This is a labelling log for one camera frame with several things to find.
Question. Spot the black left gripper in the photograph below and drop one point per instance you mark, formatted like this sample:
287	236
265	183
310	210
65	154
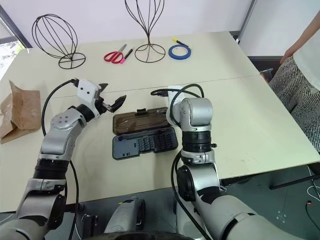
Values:
102	105

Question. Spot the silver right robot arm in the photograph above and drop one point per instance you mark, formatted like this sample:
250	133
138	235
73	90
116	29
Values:
197	117

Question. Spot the person's bare forearm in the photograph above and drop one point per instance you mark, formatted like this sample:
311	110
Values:
303	37

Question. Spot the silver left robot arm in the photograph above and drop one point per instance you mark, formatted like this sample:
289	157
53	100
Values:
58	140

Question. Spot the dark screwdriver bit case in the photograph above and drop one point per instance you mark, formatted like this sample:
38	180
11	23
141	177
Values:
140	132

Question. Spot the black marker with pink cap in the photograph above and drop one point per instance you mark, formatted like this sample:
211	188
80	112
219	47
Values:
127	55

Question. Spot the small silver black tool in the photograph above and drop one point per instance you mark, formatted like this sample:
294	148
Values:
162	111

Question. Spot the blue tape roll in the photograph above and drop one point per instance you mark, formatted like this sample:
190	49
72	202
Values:
172	55

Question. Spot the black marker with yellow cap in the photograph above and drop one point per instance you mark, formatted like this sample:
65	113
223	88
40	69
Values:
180	42

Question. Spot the brown paper bag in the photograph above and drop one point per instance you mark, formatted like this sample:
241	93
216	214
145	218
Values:
23	110

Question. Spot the silver black rounded robot housing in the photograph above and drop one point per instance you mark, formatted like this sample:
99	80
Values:
126	215

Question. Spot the small black robot block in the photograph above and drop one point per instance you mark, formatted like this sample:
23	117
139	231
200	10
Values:
89	223

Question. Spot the dark chair behind table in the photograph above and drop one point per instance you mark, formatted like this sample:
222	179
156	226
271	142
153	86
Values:
267	74

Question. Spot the person in patterned skirt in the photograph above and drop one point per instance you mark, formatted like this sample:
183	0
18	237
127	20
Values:
292	82

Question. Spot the black table support bar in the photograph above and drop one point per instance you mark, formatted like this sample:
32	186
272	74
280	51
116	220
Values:
295	182

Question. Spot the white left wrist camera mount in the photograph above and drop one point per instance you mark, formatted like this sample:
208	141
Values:
86	91

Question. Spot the dark window frame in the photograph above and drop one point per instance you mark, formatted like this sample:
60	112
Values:
15	27

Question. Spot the white board frame pole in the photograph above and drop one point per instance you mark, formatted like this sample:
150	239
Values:
246	20

